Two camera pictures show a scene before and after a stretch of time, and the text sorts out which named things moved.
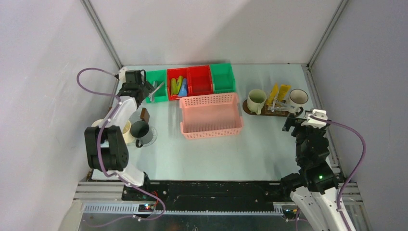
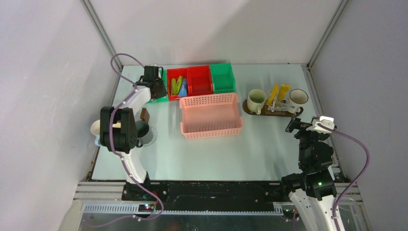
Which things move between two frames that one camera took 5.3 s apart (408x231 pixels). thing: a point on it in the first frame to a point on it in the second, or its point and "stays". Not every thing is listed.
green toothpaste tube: [174, 89] stays
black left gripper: [147, 88] to [163, 92]
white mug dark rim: [297, 98] stays
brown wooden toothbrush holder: [145, 114] stays
